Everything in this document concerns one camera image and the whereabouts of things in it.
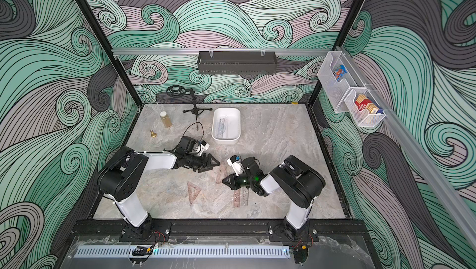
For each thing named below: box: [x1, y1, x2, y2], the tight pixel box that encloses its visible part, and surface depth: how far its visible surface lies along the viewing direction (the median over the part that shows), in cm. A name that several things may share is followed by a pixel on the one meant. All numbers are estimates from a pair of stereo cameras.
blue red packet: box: [335, 64, 348, 82], surface depth 85 cm
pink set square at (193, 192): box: [187, 181, 203, 206], surface depth 86 cm
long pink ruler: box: [233, 188, 241, 209], surface depth 85 cm
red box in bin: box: [354, 94, 380, 114], surface depth 67 cm
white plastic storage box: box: [210, 106, 242, 146], surface depth 109 cm
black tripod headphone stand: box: [166, 84, 213, 131], surface depth 97 cm
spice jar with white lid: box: [159, 110, 173, 129], surface depth 106 cm
